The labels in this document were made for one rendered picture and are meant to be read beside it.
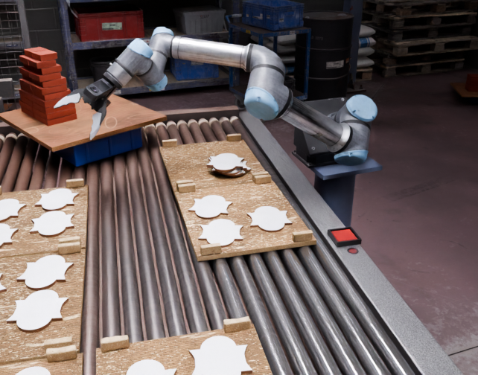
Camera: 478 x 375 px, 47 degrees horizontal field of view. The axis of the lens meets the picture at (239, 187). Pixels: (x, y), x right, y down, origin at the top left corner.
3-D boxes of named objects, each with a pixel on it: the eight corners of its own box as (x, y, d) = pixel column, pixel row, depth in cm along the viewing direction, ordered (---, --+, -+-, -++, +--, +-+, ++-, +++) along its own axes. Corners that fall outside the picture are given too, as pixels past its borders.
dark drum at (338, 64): (330, 89, 624) (336, 9, 585) (357, 104, 574) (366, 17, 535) (283, 94, 605) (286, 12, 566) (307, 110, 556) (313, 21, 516)
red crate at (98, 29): (137, 30, 604) (135, 4, 591) (145, 38, 566) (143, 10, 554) (75, 35, 583) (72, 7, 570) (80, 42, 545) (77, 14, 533)
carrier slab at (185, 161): (243, 142, 229) (243, 138, 228) (272, 184, 193) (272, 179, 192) (159, 149, 221) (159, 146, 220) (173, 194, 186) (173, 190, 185)
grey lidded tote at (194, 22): (214, 26, 627) (213, 4, 617) (227, 32, 598) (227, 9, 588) (172, 30, 608) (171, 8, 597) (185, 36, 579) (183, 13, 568)
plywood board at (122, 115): (104, 94, 256) (103, 90, 255) (167, 120, 223) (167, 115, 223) (-3, 117, 226) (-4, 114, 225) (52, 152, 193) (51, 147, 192)
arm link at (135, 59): (159, 57, 179) (145, 41, 172) (137, 82, 179) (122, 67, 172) (147, 48, 184) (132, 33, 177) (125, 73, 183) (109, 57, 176)
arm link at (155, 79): (173, 66, 191) (157, 46, 182) (165, 93, 187) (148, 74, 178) (155, 68, 195) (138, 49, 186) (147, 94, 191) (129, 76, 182)
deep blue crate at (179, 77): (210, 69, 651) (209, 37, 634) (219, 78, 616) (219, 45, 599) (169, 72, 638) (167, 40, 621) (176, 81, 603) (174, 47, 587)
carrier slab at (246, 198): (272, 184, 193) (272, 180, 192) (316, 244, 157) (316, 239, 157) (174, 196, 185) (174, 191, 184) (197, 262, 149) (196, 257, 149)
